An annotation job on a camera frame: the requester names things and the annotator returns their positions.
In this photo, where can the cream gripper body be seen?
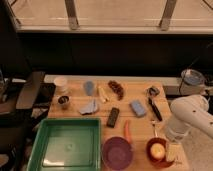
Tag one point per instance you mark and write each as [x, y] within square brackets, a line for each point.
[172, 150]

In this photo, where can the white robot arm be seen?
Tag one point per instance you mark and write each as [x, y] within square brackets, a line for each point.
[188, 111]

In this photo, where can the green plastic tray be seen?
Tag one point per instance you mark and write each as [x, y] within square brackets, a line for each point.
[67, 145]

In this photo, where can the yellow apple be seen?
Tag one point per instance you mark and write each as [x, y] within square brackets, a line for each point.
[157, 151]

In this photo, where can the orange carrot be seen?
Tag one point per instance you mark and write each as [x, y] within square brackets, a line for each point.
[127, 131]

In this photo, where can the purple bowl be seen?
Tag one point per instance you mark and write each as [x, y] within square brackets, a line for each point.
[117, 153]

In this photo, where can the blue sponge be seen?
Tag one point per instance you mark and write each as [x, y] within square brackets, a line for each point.
[138, 108]

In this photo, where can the black remote control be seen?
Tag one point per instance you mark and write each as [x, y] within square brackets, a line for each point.
[112, 118]

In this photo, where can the blue-lidded round container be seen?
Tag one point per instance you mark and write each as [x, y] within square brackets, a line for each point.
[192, 77]

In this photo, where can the brown grape bunch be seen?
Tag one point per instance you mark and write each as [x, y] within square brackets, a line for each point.
[117, 89]

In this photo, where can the yellow banana piece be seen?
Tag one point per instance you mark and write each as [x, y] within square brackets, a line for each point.
[102, 94]

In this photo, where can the blue folded cloth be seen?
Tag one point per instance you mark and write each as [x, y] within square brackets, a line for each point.
[90, 108]

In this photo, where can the blue cup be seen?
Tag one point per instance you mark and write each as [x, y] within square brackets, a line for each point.
[89, 88]

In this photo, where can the small dark-filled cup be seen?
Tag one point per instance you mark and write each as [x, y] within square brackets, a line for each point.
[64, 102]

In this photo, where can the white cup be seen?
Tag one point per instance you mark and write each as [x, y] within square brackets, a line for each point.
[61, 84]

